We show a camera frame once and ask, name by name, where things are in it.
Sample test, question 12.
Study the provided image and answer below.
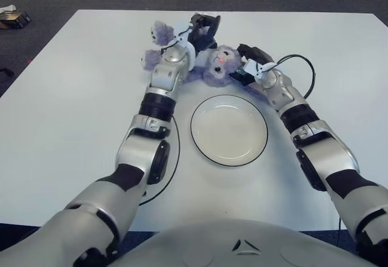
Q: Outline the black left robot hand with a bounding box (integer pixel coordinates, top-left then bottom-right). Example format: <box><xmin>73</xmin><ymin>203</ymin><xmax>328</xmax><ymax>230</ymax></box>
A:
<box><xmin>187</xmin><ymin>13</ymin><xmax>222</xmax><ymax>54</ymax></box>

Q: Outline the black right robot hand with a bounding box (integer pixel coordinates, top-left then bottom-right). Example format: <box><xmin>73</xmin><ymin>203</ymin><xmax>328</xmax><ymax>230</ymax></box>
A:
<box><xmin>233</xmin><ymin>44</ymin><xmax>275</xmax><ymax>86</ymax></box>

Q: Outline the purple plush bunny doll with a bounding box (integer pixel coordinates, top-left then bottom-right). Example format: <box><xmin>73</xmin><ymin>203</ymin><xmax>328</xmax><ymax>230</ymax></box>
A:
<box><xmin>141</xmin><ymin>13</ymin><xmax>272</xmax><ymax>103</ymax></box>

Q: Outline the white plate black rim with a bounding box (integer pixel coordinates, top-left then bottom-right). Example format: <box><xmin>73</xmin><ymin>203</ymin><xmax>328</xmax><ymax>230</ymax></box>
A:
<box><xmin>190</xmin><ymin>95</ymin><xmax>269</xmax><ymax>167</ymax></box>

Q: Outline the black brown box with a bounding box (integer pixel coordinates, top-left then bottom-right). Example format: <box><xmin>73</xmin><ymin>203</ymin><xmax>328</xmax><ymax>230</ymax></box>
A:
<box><xmin>0</xmin><ymin>10</ymin><xmax>32</xmax><ymax>30</ymax></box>

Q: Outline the grey robot torso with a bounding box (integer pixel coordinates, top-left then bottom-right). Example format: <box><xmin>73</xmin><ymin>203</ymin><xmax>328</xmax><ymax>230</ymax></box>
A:
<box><xmin>102</xmin><ymin>217</ymin><xmax>361</xmax><ymax>267</ymax></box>

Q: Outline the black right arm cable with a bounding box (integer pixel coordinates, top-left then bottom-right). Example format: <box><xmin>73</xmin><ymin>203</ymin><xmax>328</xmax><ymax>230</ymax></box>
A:
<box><xmin>266</xmin><ymin>54</ymin><xmax>344</xmax><ymax>247</ymax></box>

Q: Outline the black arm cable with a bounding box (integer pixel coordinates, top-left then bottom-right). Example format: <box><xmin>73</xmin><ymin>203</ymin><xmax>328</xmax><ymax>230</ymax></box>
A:
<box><xmin>266</xmin><ymin>54</ymin><xmax>344</xmax><ymax>247</ymax></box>
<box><xmin>138</xmin><ymin>25</ymin><xmax>195</xmax><ymax>206</ymax></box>

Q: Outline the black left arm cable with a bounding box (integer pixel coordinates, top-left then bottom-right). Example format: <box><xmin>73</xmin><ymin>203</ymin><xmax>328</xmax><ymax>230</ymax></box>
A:
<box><xmin>138</xmin><ymin>25</ymin><xmax>195</xmax><ymax>206</ymax></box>

